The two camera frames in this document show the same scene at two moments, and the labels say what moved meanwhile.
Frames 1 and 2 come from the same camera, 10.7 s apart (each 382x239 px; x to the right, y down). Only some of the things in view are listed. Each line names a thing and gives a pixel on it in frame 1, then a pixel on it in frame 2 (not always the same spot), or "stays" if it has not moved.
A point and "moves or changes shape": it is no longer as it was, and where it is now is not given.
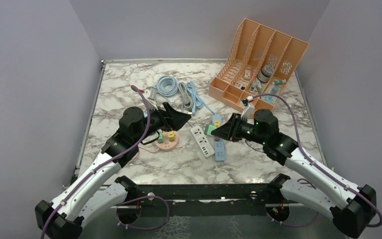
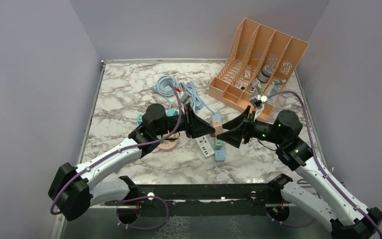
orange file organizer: x=260 y=60 stays
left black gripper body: x=158 y=121 to x=188 y=122
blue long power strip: x=219 y=147 stays
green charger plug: x=208 y=128 moves or changes shape
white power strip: x=202 y=141 stays
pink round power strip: x=167 y=144 stays
